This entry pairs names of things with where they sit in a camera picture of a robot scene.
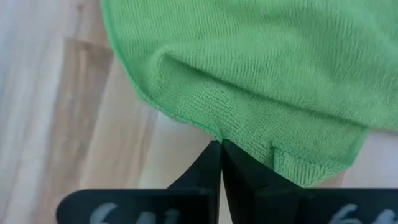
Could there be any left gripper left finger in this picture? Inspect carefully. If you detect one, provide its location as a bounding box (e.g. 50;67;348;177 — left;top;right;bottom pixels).
56;140;222;224

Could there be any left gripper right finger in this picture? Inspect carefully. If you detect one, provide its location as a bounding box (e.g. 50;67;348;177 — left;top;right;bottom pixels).
222;139;398;224

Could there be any green microfiber towel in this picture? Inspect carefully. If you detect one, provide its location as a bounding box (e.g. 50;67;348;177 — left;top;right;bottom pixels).
99;0;398;188

